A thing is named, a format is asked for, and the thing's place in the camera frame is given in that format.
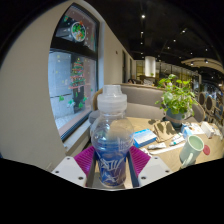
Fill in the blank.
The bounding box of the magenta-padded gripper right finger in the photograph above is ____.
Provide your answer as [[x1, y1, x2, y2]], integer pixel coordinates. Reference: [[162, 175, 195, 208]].
[[125, 145, 175, 188]]

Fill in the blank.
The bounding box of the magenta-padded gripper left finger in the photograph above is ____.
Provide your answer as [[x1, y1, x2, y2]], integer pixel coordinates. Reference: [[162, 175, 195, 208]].
[[51, 144, 98, 188]]

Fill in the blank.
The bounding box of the clear blue-labelled drink bottle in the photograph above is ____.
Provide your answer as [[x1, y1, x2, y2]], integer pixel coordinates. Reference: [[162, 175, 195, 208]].
[[90, 84, 135, 189]]

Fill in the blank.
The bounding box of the small blue and white box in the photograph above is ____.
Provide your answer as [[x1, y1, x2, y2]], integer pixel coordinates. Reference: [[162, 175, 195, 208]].
[[132, 128, 158, 149]]

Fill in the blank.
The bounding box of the pale green mug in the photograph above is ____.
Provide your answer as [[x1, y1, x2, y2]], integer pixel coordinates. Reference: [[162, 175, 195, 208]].
[[178, 134, 205, 170]]

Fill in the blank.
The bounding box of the green potted plant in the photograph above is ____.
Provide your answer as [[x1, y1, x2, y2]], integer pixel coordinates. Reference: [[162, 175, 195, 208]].
[[154, 73, 200, 130]]

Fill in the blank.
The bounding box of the decorated window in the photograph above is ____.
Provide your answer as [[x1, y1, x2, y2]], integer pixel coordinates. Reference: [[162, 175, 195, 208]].
[[47, 3, 100, 141]]

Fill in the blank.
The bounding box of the group of ceiling lights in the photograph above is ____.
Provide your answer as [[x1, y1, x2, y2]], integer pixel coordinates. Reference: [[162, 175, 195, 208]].
[[138, 13, 211, 66]]

